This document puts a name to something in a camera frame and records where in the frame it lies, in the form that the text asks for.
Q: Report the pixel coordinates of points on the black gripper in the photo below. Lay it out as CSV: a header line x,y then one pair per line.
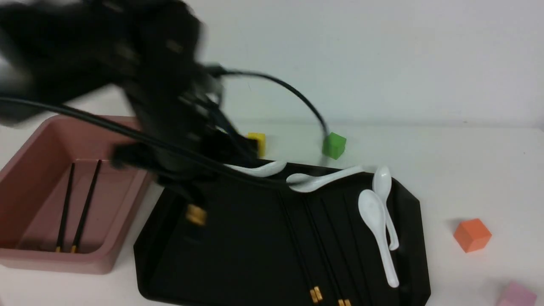
x,y
180,105

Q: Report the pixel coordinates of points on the black chopstick gold tip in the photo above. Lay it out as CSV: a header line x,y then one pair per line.
x,y
197,206

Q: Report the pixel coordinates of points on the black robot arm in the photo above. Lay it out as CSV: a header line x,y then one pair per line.
x,y
53,53

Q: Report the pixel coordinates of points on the yellow cube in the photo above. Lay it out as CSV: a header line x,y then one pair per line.
x,y
261,142

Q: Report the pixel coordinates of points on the white spoon far left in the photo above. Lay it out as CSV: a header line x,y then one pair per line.
x,y
263,171

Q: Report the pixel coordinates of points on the white spoon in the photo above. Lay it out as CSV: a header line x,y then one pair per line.
x,y
263,171
303,183
381,185
373,215

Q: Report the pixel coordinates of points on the white spoon upper middle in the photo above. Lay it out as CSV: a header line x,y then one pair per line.
x,y
303,183

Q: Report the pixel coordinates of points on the black tray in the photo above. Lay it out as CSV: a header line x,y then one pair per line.
x,y
244,255

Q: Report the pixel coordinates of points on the green cube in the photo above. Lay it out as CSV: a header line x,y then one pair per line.
x,y
334,145

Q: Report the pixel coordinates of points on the black chopstick in bin right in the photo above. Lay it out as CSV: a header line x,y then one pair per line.
x,y
83,217

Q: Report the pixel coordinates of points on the black chopstick in bin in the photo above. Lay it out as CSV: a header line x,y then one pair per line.
x,y
83,217
64,216

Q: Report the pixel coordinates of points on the pink plastic bin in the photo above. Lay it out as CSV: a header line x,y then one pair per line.
x,y
32,192

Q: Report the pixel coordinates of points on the black chopstick in bin left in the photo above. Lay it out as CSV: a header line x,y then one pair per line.
x,y
64,216

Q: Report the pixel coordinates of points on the white spoon right lower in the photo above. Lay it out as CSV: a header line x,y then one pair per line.
x,y
373,215

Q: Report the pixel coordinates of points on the white spoon right upper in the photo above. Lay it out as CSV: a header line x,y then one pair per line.
x,y
381,185

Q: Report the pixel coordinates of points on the black chopstick on tray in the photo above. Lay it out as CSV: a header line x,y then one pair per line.
x,y
310,283
324,255
335,254

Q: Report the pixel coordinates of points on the orange cube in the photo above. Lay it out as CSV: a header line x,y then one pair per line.
x,y
472,235

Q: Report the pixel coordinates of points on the pink cube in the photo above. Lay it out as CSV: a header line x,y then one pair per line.
x,y
515,294

